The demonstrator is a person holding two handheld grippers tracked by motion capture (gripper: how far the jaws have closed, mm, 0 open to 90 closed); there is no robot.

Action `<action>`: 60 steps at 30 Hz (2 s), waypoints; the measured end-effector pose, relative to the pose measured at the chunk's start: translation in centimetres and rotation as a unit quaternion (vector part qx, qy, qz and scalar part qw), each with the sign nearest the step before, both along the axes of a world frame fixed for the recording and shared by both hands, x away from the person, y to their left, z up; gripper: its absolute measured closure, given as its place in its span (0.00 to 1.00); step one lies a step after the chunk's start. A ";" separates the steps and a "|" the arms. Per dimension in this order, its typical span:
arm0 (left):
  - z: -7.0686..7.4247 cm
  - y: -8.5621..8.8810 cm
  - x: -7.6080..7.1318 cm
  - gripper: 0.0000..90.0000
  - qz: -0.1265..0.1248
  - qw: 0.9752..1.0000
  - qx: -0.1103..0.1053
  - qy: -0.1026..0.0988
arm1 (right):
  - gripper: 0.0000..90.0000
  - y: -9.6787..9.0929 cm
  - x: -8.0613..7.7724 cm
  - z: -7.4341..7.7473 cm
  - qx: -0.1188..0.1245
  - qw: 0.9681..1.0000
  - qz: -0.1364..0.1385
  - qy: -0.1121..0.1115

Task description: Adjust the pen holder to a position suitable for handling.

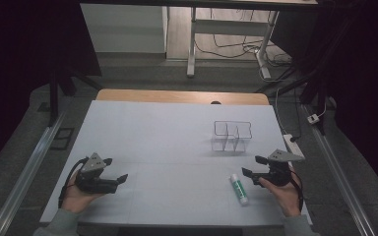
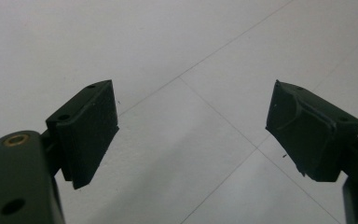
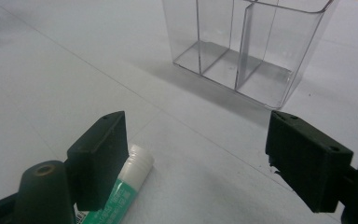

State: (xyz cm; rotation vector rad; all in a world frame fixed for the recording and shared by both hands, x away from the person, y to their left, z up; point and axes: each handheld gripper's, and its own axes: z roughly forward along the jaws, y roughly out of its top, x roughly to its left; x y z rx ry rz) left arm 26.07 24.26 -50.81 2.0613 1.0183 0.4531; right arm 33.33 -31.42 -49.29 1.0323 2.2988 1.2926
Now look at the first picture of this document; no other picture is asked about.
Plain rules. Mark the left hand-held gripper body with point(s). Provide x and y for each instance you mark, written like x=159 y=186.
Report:
x=93 y=183

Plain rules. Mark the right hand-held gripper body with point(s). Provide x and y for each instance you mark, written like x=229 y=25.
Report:
x=279 y=173

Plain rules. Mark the person's left hand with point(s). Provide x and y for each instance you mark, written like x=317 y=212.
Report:
x=75 y=198

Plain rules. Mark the person's right hand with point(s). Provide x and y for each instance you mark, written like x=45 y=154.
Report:
x=287 y=196

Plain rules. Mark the white glue stick green label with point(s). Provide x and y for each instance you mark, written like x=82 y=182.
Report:
x=239 y=189

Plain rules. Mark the white power strip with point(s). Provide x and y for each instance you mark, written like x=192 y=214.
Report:
x=293 y=146

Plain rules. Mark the clear acrylic divided organizer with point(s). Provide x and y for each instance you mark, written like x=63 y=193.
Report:
x=231 y=137

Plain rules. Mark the black floor socket plate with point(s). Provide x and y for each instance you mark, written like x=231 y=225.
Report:
x=62 y=138

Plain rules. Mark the white table mat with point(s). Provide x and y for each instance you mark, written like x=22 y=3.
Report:
x=160 y=137

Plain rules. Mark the white cabinet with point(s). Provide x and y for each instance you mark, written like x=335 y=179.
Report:
x=124 y=29

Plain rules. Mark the white-legged desk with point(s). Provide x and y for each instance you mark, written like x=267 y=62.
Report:
x=229 y=27

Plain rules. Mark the black curtain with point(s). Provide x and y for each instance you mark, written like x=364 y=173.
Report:
x=364 y=65
x=19 y=49

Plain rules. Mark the aluminium floor rail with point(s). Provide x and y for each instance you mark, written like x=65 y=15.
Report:
x=26 y=177
x=338 y=177

